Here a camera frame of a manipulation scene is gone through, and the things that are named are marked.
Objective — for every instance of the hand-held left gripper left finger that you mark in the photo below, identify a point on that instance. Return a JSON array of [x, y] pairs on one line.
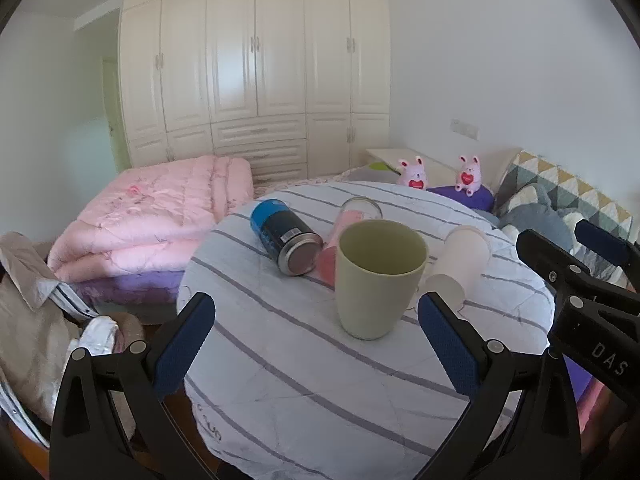
[[184, 346]]

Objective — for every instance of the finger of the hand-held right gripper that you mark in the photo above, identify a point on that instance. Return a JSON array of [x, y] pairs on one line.
[[602, 237], [550, 260]]

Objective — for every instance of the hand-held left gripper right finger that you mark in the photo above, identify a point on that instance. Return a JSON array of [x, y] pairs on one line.
[[450, 350]]

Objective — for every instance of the white cup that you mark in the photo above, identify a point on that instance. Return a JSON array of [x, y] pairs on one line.
[[460, 260]]

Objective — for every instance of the pale green cup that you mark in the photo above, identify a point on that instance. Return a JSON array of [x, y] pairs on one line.
[[372, 300]]

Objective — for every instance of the pink glass cup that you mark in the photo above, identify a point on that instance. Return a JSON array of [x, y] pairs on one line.
[[345, 220]]

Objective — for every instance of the grey plush toy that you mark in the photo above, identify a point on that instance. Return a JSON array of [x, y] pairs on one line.
[[535, 217]]

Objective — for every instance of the triangle patterned cushion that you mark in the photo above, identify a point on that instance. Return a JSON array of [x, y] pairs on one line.
[[570, 185]]

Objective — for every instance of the purple bed sheet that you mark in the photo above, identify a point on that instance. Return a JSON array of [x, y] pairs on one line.
[[130, 287]]

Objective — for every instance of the white plastic bag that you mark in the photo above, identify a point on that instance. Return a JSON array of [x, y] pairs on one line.
[[100, 335]]

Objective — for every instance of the striped white tablecloth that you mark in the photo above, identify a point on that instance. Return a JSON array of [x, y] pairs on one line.
[[280, 370]]

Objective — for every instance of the purple pillow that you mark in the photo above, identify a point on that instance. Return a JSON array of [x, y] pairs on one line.
[[462, 199]]

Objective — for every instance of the pink plush bunny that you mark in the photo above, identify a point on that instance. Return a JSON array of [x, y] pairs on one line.
[[413, 174], [468, 175]]

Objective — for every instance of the pink folded quilt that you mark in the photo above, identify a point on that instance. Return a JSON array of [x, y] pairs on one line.
[[150, 215]]

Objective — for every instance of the blue and black can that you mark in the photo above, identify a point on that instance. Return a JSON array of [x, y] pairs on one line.
[[282, 232]]

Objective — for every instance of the beige clothing pile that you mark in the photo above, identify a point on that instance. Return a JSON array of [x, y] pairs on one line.
[[27, 320]]

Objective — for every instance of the green door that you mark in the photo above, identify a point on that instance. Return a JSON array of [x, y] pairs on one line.
[[114, 115]]

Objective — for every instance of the cream wardrobe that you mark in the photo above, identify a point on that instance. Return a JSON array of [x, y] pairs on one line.
[[250, 60]]

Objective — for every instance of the white wall socket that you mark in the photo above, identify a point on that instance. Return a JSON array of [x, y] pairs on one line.
[[464, 129]]

